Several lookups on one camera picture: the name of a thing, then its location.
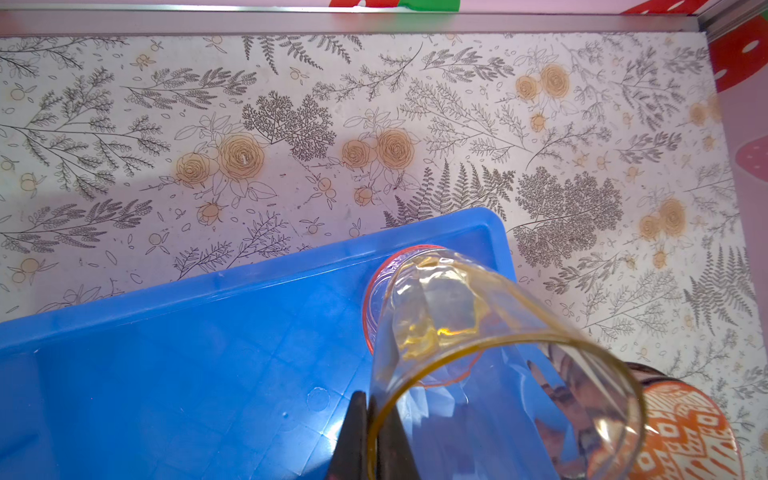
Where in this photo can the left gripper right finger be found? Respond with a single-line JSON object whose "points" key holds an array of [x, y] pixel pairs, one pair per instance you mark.
{"points": [[394, 458]]}

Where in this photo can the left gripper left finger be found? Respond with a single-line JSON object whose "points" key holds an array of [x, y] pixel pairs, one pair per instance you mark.
{"points": [[349, 456]]}

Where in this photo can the yellow clear glass cup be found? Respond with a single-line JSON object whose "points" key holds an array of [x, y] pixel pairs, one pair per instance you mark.
{"points": [[543, 402]]}

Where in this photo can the pink clear glass cup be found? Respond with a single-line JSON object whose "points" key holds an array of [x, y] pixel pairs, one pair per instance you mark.
{"points": [[373, 302]]}

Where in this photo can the blue plastic bin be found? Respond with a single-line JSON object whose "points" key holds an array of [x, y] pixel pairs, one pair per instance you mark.
{"points": [[241, 374]]}

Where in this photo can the orange patterned bowl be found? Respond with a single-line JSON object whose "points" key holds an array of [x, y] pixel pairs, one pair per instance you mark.
{"points": [[688, 435]]}

